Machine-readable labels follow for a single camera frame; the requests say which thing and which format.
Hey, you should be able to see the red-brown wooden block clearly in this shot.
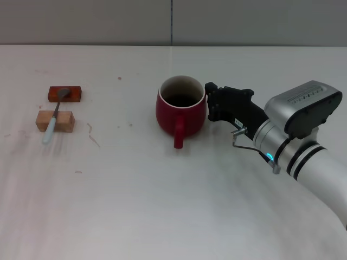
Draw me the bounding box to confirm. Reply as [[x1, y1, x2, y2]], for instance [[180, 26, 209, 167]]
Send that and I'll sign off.
[[48, 86, 83, 103]]

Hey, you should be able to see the red ceramic cup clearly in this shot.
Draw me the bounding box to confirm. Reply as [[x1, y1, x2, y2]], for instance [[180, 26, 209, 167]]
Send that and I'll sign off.
[[155, 75, 207, 150]]

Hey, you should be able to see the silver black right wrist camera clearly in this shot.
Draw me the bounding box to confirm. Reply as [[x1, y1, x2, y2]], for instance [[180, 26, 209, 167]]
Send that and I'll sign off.
[[264, 80, 343, 140]]

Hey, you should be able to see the light wooden block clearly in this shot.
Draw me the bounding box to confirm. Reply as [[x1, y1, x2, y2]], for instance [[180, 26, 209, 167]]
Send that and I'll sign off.
[[35, 110, 75, 133]]

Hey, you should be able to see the light blue handled spoon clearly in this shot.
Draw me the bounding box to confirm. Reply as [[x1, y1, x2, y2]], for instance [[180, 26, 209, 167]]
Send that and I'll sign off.
[[42, 88, 72, 145]]

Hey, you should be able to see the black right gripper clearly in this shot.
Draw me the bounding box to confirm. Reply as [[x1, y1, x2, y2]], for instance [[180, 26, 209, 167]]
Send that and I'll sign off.
[[205, 82, 269, 137]]

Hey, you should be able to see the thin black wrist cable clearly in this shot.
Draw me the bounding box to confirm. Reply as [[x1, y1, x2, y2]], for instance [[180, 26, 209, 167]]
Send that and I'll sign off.
[[231, 127, 280, 174]]

